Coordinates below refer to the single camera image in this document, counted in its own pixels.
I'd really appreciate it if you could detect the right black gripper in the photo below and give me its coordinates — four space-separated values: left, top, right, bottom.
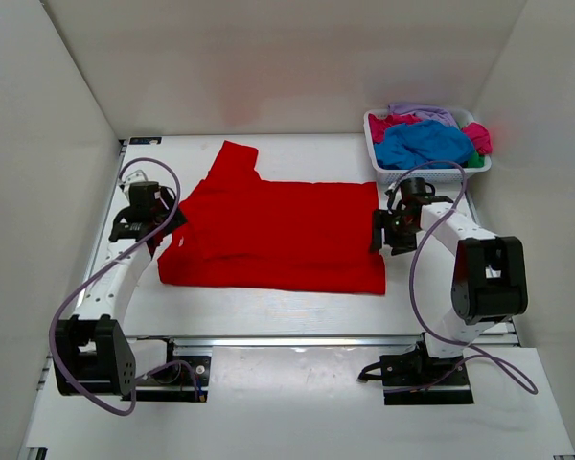
370 209 419 256

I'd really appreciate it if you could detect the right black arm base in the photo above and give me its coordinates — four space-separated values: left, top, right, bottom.
357 341 474 406

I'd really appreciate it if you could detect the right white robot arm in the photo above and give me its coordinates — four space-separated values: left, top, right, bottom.
370 177 528 384

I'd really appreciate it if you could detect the blue t shirt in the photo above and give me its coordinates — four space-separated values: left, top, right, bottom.
374 120 475 170

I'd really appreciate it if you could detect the green t shirt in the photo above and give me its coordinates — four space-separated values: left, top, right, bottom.
464 151 485 169

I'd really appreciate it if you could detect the pink t shirt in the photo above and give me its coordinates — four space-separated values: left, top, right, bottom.
364 114 493 155

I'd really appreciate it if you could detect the lavender t shirt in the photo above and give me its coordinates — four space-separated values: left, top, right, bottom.
388 103 459 127

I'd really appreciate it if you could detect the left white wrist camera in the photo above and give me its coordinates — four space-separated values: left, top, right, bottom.
118 169 148 190

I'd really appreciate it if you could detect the red t shirt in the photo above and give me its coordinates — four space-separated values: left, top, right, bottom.
158 141 386 295

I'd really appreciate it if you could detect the white plastic laundry basket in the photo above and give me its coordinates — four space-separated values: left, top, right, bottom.
363 106 492 185

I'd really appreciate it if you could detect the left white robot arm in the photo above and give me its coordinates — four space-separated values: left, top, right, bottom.
50 178 186 398

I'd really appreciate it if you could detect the purple cable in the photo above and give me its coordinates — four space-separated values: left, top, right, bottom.
383 159 540 396
49 156 207 417

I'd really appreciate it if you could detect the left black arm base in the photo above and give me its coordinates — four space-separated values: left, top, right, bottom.
131 337 212 403

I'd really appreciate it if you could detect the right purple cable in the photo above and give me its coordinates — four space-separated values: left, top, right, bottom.
383 159 540 396

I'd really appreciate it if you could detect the small dark label sticker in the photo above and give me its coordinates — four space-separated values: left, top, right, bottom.
128 136 162 145

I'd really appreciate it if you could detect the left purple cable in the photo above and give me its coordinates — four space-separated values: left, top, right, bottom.
49 156 207 417

